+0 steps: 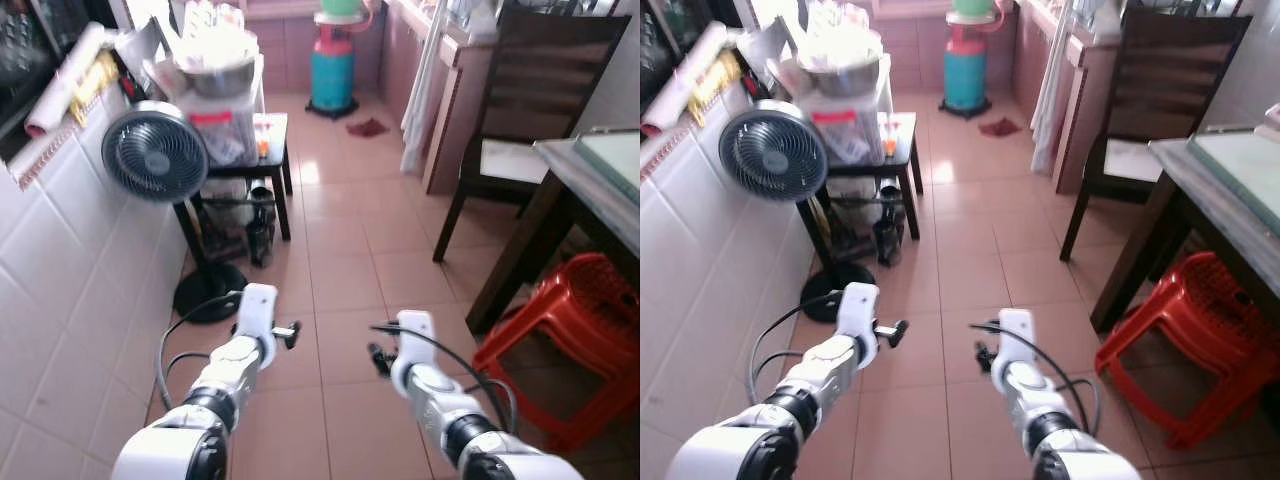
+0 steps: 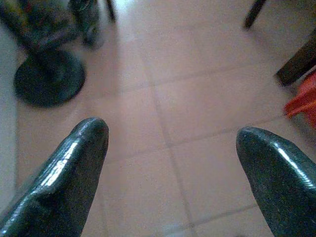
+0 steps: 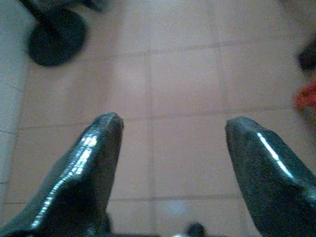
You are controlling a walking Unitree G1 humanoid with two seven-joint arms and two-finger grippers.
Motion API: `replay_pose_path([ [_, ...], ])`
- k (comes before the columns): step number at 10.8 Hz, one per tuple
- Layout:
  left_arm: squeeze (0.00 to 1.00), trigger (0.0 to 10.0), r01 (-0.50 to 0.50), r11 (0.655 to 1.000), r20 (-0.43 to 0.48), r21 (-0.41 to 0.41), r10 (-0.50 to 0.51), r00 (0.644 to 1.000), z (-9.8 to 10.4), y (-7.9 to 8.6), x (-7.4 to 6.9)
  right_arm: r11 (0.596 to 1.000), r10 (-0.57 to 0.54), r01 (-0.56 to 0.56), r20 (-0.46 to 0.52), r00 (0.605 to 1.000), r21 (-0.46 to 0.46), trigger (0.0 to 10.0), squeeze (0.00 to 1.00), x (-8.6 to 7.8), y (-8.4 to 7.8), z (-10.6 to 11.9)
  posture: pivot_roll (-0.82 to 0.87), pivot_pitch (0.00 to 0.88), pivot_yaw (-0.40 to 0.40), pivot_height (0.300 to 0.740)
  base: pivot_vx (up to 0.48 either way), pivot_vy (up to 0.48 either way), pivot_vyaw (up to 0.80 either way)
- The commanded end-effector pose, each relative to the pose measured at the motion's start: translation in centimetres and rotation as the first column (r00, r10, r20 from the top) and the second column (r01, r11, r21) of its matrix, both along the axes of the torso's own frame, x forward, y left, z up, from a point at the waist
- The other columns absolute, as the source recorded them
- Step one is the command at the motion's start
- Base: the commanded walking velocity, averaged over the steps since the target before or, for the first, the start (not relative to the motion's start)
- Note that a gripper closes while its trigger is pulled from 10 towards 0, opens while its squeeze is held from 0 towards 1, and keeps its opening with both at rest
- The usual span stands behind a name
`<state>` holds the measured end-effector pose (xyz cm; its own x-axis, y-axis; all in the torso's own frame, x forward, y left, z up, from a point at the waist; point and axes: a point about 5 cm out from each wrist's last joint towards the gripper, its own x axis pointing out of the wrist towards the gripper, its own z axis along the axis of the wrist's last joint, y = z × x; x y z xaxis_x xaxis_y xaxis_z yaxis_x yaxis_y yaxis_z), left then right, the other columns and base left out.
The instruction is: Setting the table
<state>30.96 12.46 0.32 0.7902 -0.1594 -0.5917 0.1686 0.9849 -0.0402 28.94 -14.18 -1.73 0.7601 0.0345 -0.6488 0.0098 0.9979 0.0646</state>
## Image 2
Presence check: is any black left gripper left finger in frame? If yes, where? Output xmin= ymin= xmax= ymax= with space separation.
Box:
xmin=0 ymin=117 xmax=110 ymax=237

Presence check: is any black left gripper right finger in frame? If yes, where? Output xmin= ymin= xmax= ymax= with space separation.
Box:
xmin=236 ymin=126 xmax=316 ymax=237

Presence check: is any black round-base floor fan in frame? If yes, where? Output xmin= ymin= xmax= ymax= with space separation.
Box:
xmin=0 ymin=0 xmax=104 ymax=108

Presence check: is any orange plastic bag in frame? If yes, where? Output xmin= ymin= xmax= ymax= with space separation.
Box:
xmin=283 ymin=72 xmax=316 ymax=129

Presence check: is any dark wooden furniture leg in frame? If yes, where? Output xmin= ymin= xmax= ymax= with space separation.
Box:
xmin=275 ymin=29 xmax=316 ymax=87

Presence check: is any dark wooden chair leg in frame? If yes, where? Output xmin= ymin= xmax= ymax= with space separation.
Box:
xmin=242 ymin=0 xmax=268 ymax=31

